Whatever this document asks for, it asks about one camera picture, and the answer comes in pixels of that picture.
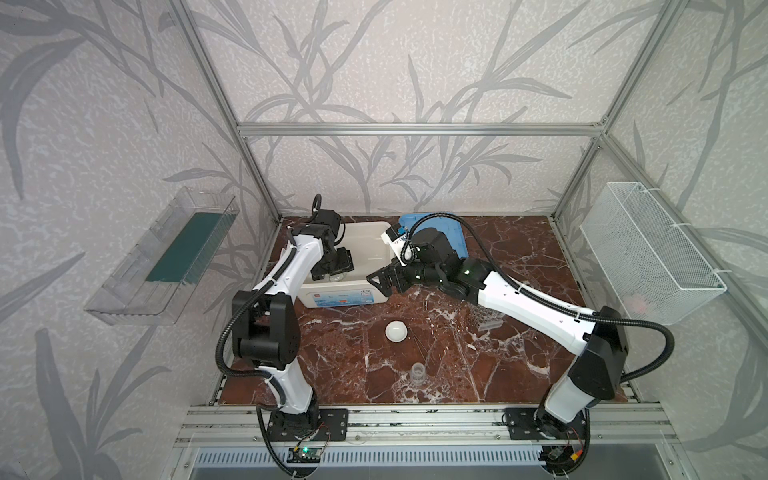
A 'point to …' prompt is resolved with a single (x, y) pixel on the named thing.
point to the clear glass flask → (335, 278)
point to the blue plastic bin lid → (449, 227)
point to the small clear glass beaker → (418, 372)
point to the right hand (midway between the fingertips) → (381, 259)
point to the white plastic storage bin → (370, 253)
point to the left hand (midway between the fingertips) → (343, 260)
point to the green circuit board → (304, 455)
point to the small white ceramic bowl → (396, 331)
